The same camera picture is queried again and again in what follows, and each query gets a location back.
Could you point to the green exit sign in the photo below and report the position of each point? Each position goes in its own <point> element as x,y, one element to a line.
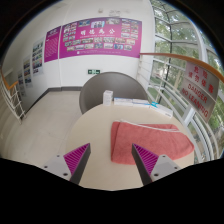
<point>94,71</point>

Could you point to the pink towel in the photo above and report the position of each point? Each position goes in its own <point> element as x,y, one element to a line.
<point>156,141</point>

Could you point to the white stair railing orange handrail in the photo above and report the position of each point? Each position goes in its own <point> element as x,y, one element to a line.
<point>11,96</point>

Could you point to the white upright carton box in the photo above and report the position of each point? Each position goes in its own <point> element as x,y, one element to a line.
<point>107,98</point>

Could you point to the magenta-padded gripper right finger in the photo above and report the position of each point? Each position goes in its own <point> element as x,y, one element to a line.
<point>146,159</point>

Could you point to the white railing with orange handrail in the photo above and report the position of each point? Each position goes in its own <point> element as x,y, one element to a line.
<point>173,57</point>

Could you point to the white red-lettered warning sign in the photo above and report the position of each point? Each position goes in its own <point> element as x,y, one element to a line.
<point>200,90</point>

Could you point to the small magenta text poster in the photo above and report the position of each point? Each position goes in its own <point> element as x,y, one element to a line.
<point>52,44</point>

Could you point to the grey round-backed chair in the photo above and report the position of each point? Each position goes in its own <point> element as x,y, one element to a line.
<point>110,84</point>

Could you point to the large magenta photo poster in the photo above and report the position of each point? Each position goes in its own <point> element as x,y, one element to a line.
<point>100,38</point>

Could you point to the white photo wall poster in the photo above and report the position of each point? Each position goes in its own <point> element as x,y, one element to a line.
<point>37,58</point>
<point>20,83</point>
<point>27,71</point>

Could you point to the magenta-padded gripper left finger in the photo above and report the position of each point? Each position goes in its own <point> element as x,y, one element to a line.
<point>77,158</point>

